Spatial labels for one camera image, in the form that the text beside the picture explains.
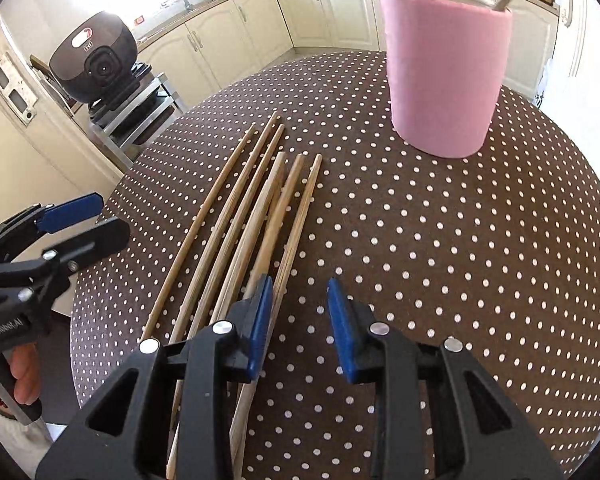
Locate black rice cooker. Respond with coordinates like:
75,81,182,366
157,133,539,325
50,11,151,116

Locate door lock strike plate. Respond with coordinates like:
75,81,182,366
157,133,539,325
0,53,38,127

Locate metal shelf rack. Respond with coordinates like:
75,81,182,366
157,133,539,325
87,64,187,171

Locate pink cylindrical utensil holder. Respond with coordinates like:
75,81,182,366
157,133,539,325
379,0,513,158

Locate lower kitchen cabinets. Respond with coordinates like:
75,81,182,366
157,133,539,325
138,0,559,106

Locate person's left hand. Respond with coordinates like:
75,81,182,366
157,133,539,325
8,342,41,405

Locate brown polka dot tablecloth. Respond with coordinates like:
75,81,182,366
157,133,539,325
71,52,600,479

